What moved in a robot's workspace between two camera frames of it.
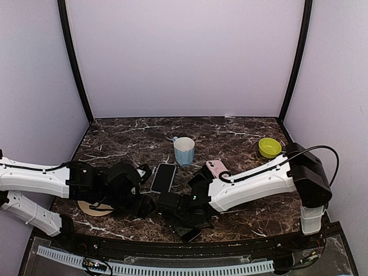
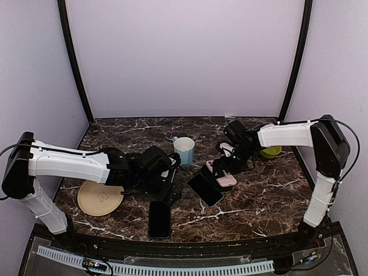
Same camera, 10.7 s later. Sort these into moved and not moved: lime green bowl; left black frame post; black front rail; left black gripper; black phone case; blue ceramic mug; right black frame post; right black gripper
Moved: right black gripper; left black gripper; black phone case
Not moved: black front rail; blue ceramic mug; right black frame post; lime green bowl; left black frame post
